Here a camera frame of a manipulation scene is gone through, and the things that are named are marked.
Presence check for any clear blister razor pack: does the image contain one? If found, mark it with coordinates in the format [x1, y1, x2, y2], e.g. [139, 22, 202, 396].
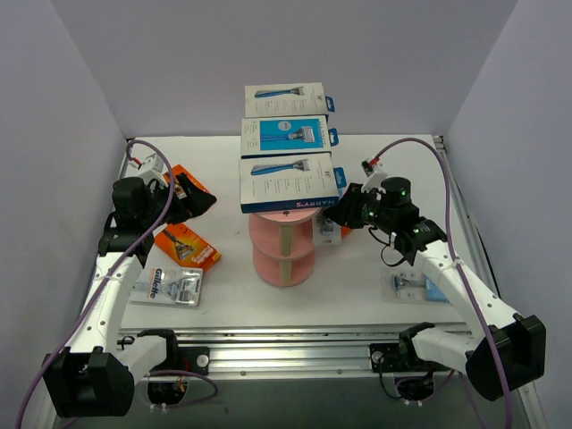
[312, 210, 341, 247]

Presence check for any orange Gillette Fusion box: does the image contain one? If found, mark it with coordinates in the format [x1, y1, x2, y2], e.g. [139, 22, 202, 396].
[155, 223, 221, 273]

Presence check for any blue Harry's razor box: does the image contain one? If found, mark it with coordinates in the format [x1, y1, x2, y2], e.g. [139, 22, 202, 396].
[245, 82, 335, 118]
[240, 115, 340, 159]

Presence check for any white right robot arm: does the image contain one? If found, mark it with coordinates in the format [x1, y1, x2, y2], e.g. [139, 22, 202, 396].
[324, 177, 546, 401]

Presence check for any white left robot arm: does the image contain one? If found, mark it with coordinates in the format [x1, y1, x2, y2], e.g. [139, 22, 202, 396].
[43, 173, 216, 418]

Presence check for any pink three-tier wooden shelf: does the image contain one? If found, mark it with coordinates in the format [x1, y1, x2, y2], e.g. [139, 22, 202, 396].
[248, 208, 319, 287]

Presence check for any white Gillette blister pack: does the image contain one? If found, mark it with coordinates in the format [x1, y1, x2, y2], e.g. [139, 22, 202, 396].
[130, 268, 204, 307]

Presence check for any blister razor pack blue card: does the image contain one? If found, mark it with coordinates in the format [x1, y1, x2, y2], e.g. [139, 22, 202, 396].
[381, 267, 450, 306]

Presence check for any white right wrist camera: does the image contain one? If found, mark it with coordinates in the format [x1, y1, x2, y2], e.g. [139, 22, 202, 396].
[361, 156, 388, 192]

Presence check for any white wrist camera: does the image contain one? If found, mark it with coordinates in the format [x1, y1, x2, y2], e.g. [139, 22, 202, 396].
[361, 156, 388, 192]
[128, 154, 167, 187]

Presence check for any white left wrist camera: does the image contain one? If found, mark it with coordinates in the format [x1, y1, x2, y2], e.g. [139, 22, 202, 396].
[128, 154, 167, 187]

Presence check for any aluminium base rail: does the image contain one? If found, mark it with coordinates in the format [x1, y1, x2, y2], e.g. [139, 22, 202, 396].
[51, 328, 535, 381]

